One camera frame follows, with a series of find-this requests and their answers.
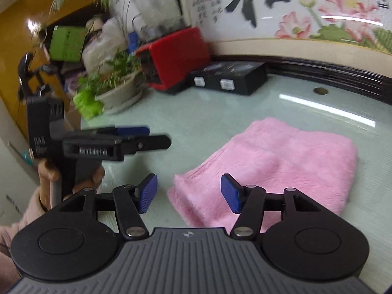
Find red blender base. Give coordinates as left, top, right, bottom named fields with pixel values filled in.
left=135, top=27, right=211, bottom=92

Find black charger box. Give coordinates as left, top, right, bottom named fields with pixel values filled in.
left=189, top=62, right=225, bottom=91
left=206, top=61, right=268, bottom=96

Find clear blender jar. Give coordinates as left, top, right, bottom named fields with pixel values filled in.
left=134, top=0, right=186, bottom=42

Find pink towel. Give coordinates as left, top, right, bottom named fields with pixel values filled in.
left=167, top=118, right=357, bottom=231

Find black charger box right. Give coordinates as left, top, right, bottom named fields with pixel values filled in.
left=206, top=61, right=268, bottom=96

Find green box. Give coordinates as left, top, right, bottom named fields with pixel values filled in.
left=49, top=25, right=86, bottom=62

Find black charger box left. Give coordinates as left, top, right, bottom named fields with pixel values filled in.
left=189, top=62, right=225, bottom=91

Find pink sleeve forearm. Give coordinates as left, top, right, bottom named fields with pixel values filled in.
left=0, top=188, right=45, bottom=293

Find framed lotus cross-stitch picture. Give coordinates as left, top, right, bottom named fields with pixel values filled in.
left=180, top=0, right=391, bottom=103

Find white plastic bags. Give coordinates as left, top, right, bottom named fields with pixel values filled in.
left=82, top=18, right=128, bottom=74

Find potted green plant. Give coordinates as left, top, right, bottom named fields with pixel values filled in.
left=73, top=51, right=146, bottom=120

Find brass coin on table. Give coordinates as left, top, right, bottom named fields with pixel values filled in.
left=313, top=87, right=329, bottom=96

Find person left hand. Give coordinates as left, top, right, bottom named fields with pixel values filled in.
left=38, top=159, right=105, bottom=210

